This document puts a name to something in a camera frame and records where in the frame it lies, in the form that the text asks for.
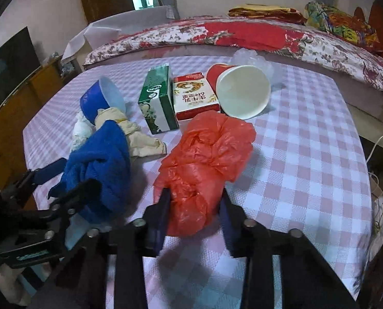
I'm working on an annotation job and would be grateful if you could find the blue knitted cloth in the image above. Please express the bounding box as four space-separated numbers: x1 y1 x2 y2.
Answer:
49 120 132 224

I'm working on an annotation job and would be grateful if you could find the white tissue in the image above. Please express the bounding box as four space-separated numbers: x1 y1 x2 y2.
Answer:
70 110 95 152

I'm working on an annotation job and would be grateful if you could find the red plastic bag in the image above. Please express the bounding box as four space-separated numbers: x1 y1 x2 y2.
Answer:
154 111 256 237

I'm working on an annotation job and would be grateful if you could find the beige cloth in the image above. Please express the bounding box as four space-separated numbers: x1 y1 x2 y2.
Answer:
94 107 167 158

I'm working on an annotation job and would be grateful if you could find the blue plastic cup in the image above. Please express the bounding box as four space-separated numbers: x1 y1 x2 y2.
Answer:
80 76 126 124

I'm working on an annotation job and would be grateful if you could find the green carton box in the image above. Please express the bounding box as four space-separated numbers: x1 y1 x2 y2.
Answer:
138 64 179 135

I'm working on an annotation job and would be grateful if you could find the red white carton box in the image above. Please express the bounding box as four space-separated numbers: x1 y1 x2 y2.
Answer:
173 72 220 122

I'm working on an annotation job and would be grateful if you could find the red paper cup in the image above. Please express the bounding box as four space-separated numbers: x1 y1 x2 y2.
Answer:
206 64 271 120

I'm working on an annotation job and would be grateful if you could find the clear plastic bag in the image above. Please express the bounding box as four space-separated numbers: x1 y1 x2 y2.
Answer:
231 48 282 85

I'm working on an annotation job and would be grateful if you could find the wooden tv cabinet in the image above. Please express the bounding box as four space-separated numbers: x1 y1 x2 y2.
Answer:
0 58 81 190

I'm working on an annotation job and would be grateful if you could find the pink checkered tablecloth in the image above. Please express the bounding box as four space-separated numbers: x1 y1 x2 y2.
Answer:
23 56 372 308

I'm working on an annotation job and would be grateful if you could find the black television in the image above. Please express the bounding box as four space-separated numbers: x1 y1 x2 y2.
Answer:
0 27 41 105

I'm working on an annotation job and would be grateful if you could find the white covered furniture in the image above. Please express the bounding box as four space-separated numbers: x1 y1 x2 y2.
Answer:
62 6 176 62

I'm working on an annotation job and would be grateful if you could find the floral red bed quilt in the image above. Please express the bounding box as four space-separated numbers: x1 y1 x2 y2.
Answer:
84 16 383 92

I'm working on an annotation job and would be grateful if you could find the folded yellow red blanket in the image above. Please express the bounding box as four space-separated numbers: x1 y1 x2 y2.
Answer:
228 4 307 24

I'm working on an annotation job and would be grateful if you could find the colourful pillow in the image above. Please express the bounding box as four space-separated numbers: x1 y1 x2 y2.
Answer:
304 2 383 54

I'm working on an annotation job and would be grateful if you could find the white hanging cable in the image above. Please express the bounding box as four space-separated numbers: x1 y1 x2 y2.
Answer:
364 132 383 168

